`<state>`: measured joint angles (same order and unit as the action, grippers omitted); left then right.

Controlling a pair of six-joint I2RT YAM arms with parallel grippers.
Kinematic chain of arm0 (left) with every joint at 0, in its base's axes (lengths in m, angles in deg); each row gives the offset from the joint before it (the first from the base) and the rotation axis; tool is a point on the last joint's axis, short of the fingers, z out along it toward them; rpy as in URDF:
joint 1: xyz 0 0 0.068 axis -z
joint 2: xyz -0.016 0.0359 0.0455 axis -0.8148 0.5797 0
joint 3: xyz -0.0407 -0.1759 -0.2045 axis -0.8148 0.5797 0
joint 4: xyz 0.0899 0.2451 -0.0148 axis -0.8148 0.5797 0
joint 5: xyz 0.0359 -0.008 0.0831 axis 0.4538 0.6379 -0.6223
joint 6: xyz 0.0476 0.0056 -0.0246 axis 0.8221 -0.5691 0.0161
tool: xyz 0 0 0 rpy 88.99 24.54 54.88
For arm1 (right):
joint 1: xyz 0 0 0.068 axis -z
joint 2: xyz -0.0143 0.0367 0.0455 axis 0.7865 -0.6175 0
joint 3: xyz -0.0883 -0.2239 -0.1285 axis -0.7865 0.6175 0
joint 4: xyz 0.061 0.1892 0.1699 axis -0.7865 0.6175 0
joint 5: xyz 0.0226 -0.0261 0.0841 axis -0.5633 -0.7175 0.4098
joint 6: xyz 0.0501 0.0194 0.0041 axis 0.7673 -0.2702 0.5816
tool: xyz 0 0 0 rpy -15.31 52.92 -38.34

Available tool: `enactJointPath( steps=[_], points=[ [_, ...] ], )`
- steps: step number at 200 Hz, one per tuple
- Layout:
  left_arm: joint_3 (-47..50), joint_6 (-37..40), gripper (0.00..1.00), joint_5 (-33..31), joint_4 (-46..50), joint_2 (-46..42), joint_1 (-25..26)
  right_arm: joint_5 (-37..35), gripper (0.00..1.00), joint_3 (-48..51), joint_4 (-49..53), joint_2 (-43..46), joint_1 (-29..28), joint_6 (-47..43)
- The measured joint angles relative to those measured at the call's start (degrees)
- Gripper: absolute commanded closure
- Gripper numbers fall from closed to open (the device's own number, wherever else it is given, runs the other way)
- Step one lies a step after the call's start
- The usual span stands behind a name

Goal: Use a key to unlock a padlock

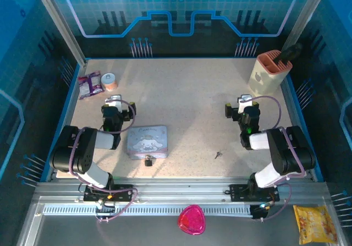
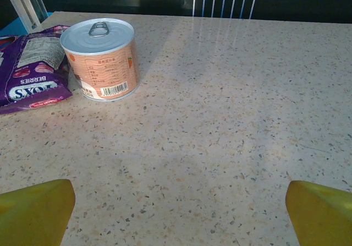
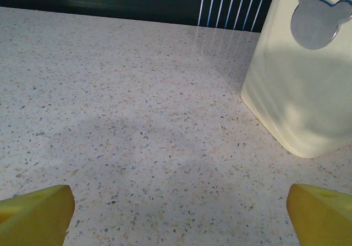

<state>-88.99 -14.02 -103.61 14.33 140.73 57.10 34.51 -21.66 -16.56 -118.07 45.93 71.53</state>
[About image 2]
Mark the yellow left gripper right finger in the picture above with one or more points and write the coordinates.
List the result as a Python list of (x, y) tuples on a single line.
[(324, 218)]

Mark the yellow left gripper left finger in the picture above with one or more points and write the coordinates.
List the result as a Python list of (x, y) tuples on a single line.
[(33, 215)]

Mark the purple berries candy bag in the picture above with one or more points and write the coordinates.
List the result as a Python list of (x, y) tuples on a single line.
[(30, 70)]

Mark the aluminium frame post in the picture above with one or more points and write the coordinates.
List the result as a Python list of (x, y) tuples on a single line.
[(26, 4)]

